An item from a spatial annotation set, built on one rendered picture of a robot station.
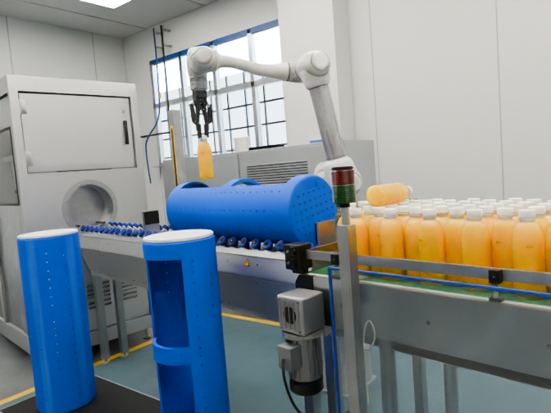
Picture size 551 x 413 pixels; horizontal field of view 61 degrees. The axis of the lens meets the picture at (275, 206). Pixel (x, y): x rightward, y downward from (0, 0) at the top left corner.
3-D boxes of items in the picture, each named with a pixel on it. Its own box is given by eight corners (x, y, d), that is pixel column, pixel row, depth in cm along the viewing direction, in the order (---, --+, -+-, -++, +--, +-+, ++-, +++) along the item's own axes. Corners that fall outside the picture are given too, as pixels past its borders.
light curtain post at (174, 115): (198, 360, 325) (175, 111, 312) (203, 361, 321) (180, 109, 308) (191, 362, 321) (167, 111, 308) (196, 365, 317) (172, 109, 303)
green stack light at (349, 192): (342, 201, 134) (341, 183, 134) (361, 201, 129) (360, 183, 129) (328, 204, 130) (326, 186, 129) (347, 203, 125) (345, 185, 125)
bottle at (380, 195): (380, 211, 155) (411, 204, 170) (387, 189, 153) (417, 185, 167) (362, 202, 160) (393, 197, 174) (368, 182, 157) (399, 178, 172)
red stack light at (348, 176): (341, 183, 134) (340, 170, 133) (360, 183, 129) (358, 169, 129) (326, 185, 129) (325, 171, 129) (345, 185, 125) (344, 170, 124)
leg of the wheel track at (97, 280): (108, 360, 336) (98, 274, 331) (111, 362, 332) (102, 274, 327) (100, 363, 332) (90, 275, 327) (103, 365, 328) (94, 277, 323)
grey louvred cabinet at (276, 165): (209, 285, 540) (198, 158, 529) (384, 308, 407) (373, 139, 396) (172, 297, 498) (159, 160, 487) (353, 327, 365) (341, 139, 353)
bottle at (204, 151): (202, 179, 246) (198, 139, 245) (216, 178, 245) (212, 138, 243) (198, 179, 239) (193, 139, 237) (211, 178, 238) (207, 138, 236)
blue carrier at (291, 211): (216, 226, 261) (204, 176, 255) (342, 233, 198) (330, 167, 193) (172, 243, 242) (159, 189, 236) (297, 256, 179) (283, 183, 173)
